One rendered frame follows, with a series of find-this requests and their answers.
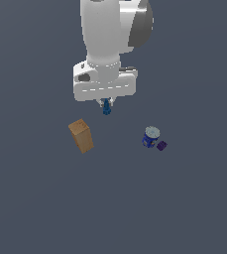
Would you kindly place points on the small purple cube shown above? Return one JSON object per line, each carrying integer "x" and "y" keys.
{"x": 162, "y": 145}

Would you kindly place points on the small blue object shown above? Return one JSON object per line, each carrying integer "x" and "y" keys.
{"x": 106, "y": 108}

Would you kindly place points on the tan wooden block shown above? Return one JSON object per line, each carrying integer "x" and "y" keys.
{"x": 81, "y": 136}

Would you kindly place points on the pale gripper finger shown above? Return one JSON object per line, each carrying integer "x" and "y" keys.
{"x": 111, "y": 100}
{"x": 101, "y": 102}

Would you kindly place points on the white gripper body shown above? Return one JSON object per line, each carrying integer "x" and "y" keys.
{"x": 101, "y": 88}

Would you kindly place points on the blue can with grey lid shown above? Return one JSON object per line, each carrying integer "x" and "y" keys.
{"x": 150, "y": 137}

